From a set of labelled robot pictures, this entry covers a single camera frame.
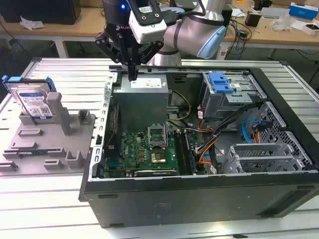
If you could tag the clear plastic bag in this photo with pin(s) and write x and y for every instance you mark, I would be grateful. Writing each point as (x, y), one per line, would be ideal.
(284, 23)

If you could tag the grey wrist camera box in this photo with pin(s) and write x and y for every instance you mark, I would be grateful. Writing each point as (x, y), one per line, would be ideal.
(149, 30)

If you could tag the metal optical drive cage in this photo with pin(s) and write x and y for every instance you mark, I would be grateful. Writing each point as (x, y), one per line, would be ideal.
(224, 104)

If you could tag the green motherboard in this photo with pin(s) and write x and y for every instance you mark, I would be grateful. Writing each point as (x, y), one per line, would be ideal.
(134, 149)

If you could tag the blue plastic latch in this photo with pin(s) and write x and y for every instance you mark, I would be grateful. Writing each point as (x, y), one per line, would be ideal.
(219, 82)

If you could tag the flat grey box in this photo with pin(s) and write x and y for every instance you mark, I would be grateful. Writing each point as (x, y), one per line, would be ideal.
(274, 12)

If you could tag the hard disk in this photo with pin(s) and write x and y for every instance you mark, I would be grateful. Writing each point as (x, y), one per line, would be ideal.
(32, 99)

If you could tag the blue cardboard box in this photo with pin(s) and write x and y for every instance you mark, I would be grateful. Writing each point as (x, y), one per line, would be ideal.
(304, 11)

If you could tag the black case fan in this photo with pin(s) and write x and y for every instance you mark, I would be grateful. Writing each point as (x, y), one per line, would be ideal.
(112, 129)

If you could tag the small white open box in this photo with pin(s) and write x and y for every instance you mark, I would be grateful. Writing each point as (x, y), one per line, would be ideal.
(310, 28)

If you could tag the white label tag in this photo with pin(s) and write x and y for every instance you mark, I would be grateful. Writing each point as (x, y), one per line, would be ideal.
(222, 53)

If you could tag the black PC case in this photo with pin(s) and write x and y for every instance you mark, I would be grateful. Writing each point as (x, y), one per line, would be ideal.
(174, 199)

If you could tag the black graphics card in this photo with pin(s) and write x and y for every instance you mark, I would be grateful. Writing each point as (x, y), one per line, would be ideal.
(154, 173)

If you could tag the grey power supply unit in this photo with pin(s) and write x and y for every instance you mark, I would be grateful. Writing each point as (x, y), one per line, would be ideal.
(139, 107)

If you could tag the black RAM stick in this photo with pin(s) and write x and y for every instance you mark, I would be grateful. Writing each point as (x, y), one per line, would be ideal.
(189, 152)

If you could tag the large black box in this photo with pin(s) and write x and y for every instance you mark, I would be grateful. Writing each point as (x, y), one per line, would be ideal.
(45, 11)

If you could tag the RAM stick with blue label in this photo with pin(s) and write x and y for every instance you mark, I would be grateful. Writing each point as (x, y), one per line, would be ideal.
(32, 152)

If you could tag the crumpled white paper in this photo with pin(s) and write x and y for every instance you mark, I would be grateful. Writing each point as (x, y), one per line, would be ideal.
(31, 23)

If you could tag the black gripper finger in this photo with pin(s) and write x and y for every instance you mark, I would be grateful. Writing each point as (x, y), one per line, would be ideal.
(109, 47)
(152, 51)

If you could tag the wooden desk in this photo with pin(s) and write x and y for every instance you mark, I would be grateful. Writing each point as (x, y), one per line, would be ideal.
(82, 27)

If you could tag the metal disk bay cage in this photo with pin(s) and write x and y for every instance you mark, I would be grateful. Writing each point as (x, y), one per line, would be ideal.
(259, 150)

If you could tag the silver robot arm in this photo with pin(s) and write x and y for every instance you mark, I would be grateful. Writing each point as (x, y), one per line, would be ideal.
(189, 32)

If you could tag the CPU socket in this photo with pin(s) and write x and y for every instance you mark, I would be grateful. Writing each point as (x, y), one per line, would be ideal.
(158, 156)

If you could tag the grey parts rack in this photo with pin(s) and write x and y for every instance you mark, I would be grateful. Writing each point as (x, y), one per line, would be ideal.
(49, 139)

